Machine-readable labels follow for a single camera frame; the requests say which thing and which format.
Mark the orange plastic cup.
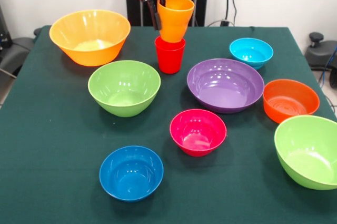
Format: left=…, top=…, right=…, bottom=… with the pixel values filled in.
left=157, top=0, right=195, bottom=43

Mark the red plastic cup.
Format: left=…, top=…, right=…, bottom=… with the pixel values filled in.
left=154, top=36, right=186, bottom=75

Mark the large orange plastic bowl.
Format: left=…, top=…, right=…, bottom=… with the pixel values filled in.
left=49, top=9, right=131, bottom=67

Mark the green plastic bowl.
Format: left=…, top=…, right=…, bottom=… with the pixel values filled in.
left=274, top=115, right=337, bottom=191
left=87, top=60, right=162, bottom=118

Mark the cyan plastic bowl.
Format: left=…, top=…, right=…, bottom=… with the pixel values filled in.
left=229, top=37, right=274, bottom=71

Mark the purple plastic bowl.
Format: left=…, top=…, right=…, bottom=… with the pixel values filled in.
left=186, top=58, right=265, bottom=114

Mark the pink plastic bowl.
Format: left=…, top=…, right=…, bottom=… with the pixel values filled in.
left=169, top=109, right=227, bottom=158

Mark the red-orange plastic bowl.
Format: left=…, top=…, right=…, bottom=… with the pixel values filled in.
left=263, top=79, right=321, bottom=124

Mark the blue plastic bowl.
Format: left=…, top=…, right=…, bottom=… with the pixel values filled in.
left=98, top=145, right=164, bottom=203

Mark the dark green tablecloth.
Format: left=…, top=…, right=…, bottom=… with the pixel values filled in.
left=0, top=25, right=337, bottom=224

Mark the black pedestal foot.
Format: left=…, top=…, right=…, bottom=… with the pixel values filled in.
left=305, top=32, right=337, bottom=89
left=0, top=27, right=43, bottom=77

